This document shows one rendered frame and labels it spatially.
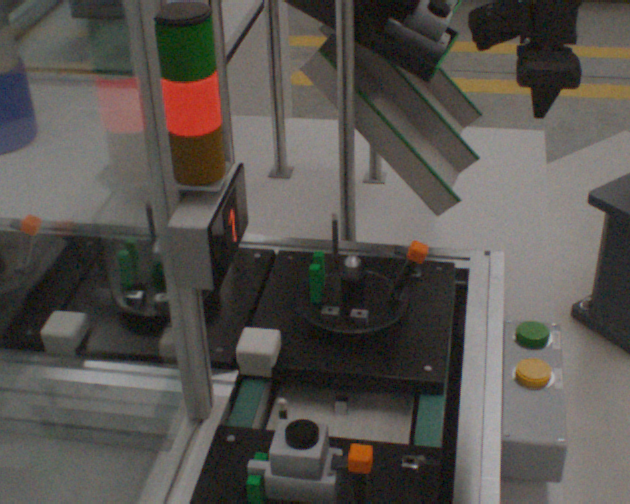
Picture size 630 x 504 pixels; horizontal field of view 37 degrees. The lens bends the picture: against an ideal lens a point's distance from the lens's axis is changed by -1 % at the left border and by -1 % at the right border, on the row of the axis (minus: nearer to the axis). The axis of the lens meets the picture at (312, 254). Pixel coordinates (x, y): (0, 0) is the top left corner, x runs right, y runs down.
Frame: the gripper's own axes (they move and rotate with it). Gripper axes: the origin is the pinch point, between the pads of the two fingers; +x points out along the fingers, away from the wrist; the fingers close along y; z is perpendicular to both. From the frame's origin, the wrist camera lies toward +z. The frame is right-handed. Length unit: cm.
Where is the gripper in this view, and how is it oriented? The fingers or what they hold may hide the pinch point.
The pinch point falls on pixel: (541, 88)
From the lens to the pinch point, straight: 105.8
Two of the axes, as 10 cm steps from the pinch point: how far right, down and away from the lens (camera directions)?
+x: 0.3, 8.3, 5.6
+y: -1.8, 5.5, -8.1
